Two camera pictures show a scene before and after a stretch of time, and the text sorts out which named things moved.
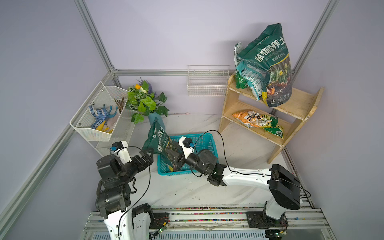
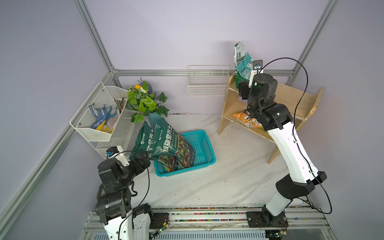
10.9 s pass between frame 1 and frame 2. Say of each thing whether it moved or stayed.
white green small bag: stayed
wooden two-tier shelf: stayed
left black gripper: stayed
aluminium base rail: stayed
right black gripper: moved
